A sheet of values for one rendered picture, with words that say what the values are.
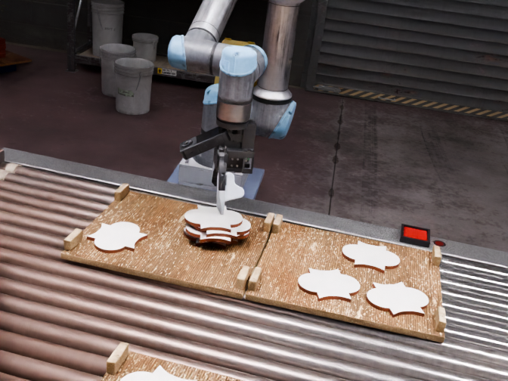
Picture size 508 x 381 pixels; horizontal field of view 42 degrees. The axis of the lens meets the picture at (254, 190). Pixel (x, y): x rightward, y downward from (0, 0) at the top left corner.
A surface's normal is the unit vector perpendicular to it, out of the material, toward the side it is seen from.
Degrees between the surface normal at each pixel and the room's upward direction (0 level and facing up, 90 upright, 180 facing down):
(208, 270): 0
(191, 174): 90
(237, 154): 90
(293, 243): 0
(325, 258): 0
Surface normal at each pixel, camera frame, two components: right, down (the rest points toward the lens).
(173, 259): 0.11, -0.90
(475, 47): -0.13, 0.33
